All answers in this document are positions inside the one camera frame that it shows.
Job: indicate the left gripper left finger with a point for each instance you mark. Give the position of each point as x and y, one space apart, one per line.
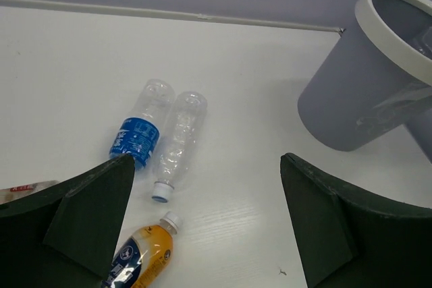
66 235

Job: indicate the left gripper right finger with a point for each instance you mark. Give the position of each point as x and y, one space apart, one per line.
350 237

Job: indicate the red cap plastic bottle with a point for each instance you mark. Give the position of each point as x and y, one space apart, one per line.
14 193

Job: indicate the orange drink bottle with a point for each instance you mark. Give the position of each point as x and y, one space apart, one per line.
144 255

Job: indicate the blue label plastic bottle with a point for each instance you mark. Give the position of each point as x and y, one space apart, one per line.
141 129

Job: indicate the clear plastic bottle blue cap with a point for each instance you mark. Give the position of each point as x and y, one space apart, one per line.
176 147

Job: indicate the grey bin with white rim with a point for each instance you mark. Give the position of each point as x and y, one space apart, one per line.
374 79

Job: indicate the metal table edge rail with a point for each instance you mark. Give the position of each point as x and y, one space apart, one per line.
159 14

